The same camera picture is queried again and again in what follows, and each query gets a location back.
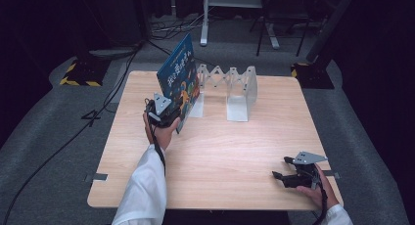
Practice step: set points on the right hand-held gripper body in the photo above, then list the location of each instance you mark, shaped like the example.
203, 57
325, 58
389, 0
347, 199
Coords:
305, 172

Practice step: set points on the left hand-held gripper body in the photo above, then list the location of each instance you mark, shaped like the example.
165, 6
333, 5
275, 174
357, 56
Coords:
160, 109

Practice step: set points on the blue cartoon picture book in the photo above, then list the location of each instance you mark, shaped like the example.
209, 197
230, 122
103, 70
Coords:
179, 78

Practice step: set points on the clear expandable book rack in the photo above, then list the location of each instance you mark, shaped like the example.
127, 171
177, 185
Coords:
241, 88

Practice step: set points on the person's left hand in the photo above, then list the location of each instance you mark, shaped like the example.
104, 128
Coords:
163, 133

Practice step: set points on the person's right hand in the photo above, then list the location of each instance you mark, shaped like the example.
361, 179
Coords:
321, 194

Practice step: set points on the person's dark clothing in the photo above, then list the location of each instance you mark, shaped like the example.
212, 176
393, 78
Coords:
225, 218

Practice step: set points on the black stand base yellow stripes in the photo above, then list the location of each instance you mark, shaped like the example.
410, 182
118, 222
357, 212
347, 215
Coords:
83, 71
313, 76

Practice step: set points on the dark slanted stand pole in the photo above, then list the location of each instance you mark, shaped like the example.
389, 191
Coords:
329, 26

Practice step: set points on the black metal chair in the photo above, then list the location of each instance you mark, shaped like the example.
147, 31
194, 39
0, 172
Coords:
284, 16

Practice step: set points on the white metal desk frame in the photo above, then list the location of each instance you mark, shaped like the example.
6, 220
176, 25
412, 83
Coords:
205, 22

